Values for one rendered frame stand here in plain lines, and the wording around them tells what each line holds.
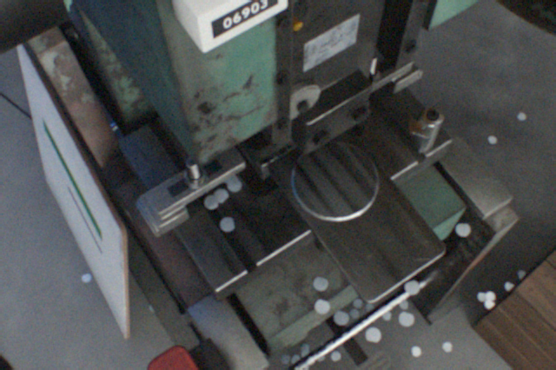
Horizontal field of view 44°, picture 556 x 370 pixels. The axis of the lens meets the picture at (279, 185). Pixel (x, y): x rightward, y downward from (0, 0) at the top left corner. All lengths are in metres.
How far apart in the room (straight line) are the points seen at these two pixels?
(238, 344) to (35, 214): 0.98
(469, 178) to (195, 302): 0.49
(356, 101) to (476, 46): 1.31
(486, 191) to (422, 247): 0.24
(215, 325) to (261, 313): 0.07
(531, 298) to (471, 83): 0.80
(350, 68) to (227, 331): 0.45
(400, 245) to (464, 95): 1.11
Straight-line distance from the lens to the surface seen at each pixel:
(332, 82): 0.84
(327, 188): 0.99
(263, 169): 1.02
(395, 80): 1.15
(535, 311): 1.47
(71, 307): 1.82
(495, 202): 1.19
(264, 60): 0.62
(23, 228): 1.92
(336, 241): 0.97
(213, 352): 1.01
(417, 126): 1.05
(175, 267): 1.13
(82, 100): 1.16
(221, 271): 1.03
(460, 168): 1.20
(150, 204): 1.05
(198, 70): 0.57
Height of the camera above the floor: 1.69
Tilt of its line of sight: 66 degrees down
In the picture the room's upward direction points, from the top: 1 degrees counter-clockwise
